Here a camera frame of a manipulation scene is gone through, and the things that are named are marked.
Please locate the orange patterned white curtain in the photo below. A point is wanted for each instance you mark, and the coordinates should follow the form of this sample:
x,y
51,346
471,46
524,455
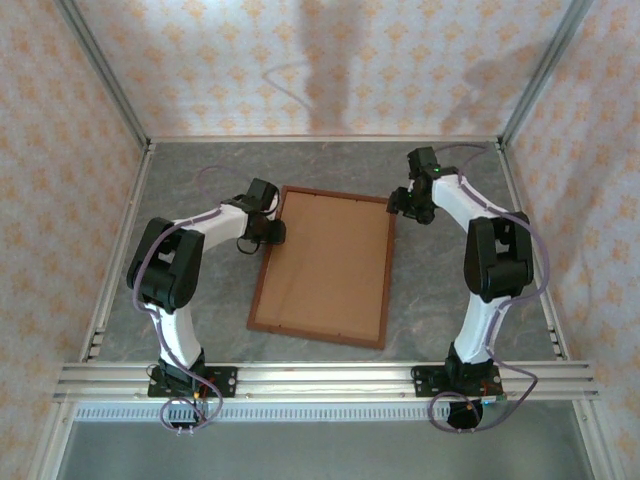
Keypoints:
x,y
600,200
375,65
45,200

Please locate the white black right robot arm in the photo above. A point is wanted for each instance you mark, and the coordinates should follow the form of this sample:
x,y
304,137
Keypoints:
x,y
500,260

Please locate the aluminium mounting beam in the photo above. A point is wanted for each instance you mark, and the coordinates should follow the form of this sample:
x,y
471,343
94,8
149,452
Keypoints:
x,y
325,380

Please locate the grey metal panel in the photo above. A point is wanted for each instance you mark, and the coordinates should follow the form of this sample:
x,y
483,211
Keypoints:
x,y
325,450

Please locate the brown wooden picture frame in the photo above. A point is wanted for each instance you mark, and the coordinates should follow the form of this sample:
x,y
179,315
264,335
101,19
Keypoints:
x,y
387,280

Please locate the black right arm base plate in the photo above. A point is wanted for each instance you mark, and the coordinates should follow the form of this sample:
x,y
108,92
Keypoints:
x,y
422,382

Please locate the aluminium side rail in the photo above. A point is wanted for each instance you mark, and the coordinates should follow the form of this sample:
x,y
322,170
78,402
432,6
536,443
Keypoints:
x,y
138,180
511,180

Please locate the aluminium corner post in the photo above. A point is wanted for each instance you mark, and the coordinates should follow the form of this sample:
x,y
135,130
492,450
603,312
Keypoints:
x,y
541,75
107,75

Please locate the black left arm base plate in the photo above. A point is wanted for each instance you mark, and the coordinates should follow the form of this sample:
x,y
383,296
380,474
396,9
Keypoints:
x,y
227,382

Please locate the small circuit board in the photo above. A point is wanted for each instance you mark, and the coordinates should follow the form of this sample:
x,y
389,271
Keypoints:
x,y
495,400

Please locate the aluminium lower strut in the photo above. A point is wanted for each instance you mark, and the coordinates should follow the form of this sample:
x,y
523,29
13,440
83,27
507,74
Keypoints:
x,y
50,440
592,440

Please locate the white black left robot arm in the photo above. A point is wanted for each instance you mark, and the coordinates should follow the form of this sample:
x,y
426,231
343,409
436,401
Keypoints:
x,y
165,270

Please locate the aluminium cross rail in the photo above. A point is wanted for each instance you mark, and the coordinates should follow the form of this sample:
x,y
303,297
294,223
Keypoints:
x,y
325,138

